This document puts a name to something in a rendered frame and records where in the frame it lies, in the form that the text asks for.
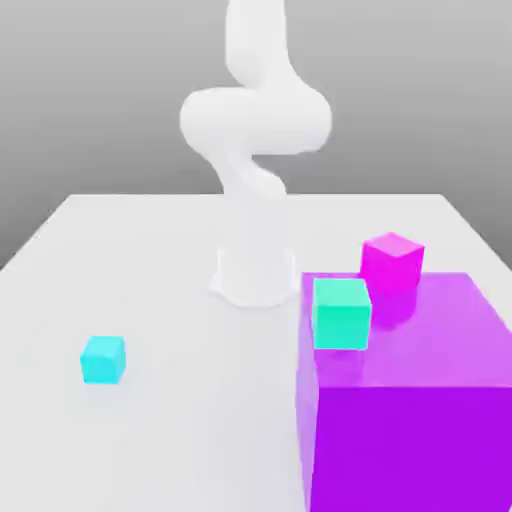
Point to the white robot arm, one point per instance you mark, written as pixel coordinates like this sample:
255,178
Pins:
256,120

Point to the small teal cube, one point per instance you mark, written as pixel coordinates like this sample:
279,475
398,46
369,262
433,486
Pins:
340,320

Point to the small magenta cube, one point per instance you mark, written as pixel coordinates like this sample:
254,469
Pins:
394,272

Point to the small cyan cube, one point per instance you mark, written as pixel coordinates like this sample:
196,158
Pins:
102,360

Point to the large purple box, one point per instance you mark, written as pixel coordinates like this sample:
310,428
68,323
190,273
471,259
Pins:
408,440

